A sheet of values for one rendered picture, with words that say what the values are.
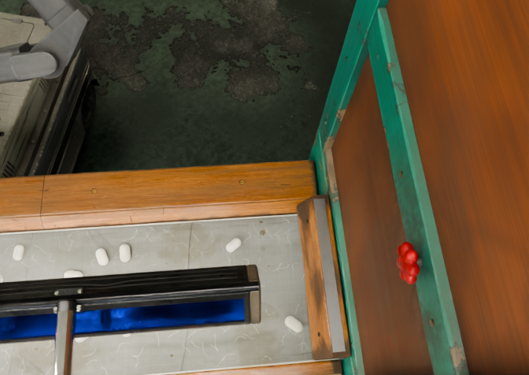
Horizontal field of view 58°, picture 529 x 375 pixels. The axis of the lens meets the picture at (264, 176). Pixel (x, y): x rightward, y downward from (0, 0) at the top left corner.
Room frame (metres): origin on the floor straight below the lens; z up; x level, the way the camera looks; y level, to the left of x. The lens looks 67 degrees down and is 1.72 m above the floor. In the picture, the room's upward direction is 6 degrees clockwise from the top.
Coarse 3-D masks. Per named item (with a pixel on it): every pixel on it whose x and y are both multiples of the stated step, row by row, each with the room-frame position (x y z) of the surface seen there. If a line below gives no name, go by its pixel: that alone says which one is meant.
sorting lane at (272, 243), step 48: (0, 240) 0.21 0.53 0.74; (48, 240) 0.22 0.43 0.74; (96, 240) 0.23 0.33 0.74; (144, 240) 0.24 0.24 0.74; (192, 240) 0.25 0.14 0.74; (288, 240) 0.27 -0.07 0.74; (288, 288) 0.17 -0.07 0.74; (96, 336) 0.04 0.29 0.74; (144, 336) 0.05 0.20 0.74; (192, 336) 0.06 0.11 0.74; (240, 336) 0.07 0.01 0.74; (288, 336) 0.08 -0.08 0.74
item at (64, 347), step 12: (72, 288) 0.08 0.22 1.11; (60, 300) 0.06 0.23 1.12; (72, 300) 0.06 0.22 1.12; (60, 312) 0.05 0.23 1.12; (72, 312) 0.05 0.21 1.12; (60, 324) 0.03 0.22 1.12; (72, 324) 0.04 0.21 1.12; (60, 336) 0.02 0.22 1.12; (72, 336) 0.02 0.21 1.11; (60, 348) 0.01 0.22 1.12; (72, 348) 0.01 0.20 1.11; (60, 360) -0.01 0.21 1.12; (72, 360) 0.00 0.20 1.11; (60, 372) -0.02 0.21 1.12; (72, 372) -0.02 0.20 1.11
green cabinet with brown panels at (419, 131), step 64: (384, 0) 0.43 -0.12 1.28; (448, 0) 0.33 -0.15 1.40; (512, 0) 0.26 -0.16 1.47; (384, 64) 0.36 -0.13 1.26; (448, 64) 0.28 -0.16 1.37; (512, 64) 0.22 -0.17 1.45; (320, 128) 0.48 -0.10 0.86; (384, 128) 0.29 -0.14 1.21; (448, 128) 0.23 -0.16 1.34; (512, 128) 0.18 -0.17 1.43; (384, 192) 0.24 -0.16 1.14; (448, 192) 0.18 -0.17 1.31; (512, 192) 0.14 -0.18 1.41; (384, 256) 0.17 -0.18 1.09; (448, 256) 0.12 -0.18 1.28; (512, 256) 0.10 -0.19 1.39; (384, 320) 0.09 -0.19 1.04; (448, 320) 0.07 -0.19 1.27; (512, 320) 0.06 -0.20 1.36
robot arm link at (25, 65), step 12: (0, 48) 0.46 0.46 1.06; (12, 48) 0.45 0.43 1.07; (24, 48) 0.47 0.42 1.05; (0, 60) 0.43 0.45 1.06; (12, 60) 0.42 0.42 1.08; (24, 60) 0.42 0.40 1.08; (36, 60) 0.43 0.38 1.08; (48, 60) 0.43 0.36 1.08; (0, 72) 0.42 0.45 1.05; (12, 72) 0.42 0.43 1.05; (24, 72) 0.41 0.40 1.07; (36, 72) 0.41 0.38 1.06; (48, 72) 0.42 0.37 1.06
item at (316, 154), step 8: (320, 144) 0.46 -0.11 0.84; (312, 152) 0.49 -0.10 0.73; (320, 152) 0.44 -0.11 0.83; (320, 160) 0.43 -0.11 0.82; (320, 168) 0.42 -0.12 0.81; (320, 176) 0.40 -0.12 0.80; (320, 184) 0.39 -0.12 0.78; (320, 192) 0.38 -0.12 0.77; (344, 360) 0.05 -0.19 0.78; (344, 368) 0.03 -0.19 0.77; (352, 368) 0.03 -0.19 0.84
